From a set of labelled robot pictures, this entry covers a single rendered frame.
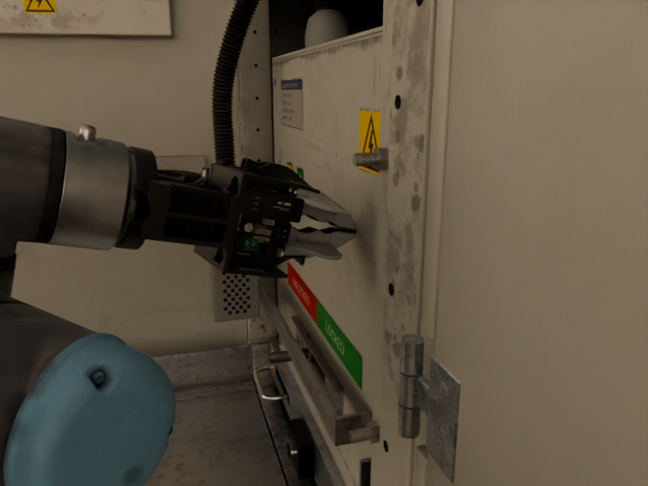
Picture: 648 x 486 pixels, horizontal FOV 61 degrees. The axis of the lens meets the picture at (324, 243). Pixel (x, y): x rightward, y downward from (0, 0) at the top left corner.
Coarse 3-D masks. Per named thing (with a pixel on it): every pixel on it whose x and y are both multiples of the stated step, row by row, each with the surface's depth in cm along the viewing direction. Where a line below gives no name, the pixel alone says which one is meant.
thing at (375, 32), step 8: (368, 32) 44; (376, 32) 43; (336, 40) 52; (344, 40) 50; (352, 40) 48; (304, 48) 64; (312, 48) 60; (320, 48) 57; (280, 56) 76; (288, 56) 72; (296, 56) 68; (272, 72) 82; (320, 368) 70
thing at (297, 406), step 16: (288, 368) 86; (288, 384) 82; (288, 400) 83; (304, 400) 77; (304, 416) 74; (320, 432) 70; (320, 448) 67; (320, 464) 66; (336, 464) 64; (320, 480) 67; (336, 480) 61
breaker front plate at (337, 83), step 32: (288, 64) 72; (320, 64) 58; (352, 64) 48; (320, 96) 59; (352, 96) 49; (288, 128) 74; (320, 128) 60; (352, 128) 50; (288, 160) 76; (320, 160) 61; (352, 160) 50; (352, 192) 51; (320, 224) 63; (352, 256) 53; (288, 288) 82; (320, 288) 65; (352, 288) 53; (288, 320) 84; (352, 320) 54; (320, 352) 67; (352, 384) 56; (352, 448) 57; (352, 480) 58
